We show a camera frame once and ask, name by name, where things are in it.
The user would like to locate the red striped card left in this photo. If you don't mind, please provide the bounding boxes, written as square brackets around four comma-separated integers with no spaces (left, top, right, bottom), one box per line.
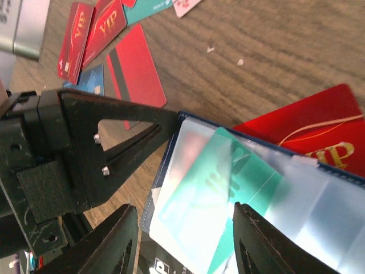
[106,23,168,130]

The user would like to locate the blue card left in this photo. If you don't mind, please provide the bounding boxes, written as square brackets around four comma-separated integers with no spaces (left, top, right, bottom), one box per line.
[62,65,104,96]

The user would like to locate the red vip card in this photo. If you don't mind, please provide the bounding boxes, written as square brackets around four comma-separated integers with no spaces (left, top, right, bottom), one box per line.
[57,2,94,84]
[234,84,364,176]
[81,0,127,70]

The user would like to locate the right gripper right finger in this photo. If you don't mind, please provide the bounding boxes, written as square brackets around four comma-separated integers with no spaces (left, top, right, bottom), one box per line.
[233,202,337,274]

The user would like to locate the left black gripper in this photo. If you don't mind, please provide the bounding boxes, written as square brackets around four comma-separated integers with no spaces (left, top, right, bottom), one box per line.
[1,88,91,257]

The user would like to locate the teal card upper left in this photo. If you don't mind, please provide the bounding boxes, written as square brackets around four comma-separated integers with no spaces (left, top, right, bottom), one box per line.
[124,0,173,26]

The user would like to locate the white card red print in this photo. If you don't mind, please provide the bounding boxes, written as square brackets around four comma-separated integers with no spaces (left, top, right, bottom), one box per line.
[173,0,201,18]

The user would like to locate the navy blue card holder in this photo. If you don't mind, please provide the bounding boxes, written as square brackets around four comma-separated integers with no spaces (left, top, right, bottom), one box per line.
[141,111,364,273]

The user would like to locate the teal VIP card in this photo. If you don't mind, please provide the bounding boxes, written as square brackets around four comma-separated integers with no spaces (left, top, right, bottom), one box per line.
[150,127,282,273]

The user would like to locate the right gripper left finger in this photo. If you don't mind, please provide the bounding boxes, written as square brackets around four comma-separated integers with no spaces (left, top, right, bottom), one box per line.
[38,204,138,273]

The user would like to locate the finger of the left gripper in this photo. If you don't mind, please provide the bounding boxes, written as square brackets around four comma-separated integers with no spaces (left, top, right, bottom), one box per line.
[58,89,178,207]

